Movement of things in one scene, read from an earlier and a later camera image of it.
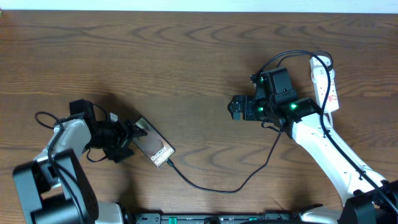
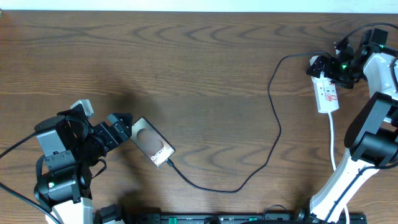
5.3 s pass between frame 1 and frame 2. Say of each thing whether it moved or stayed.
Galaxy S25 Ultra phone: stayed
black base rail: stayed
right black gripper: moved
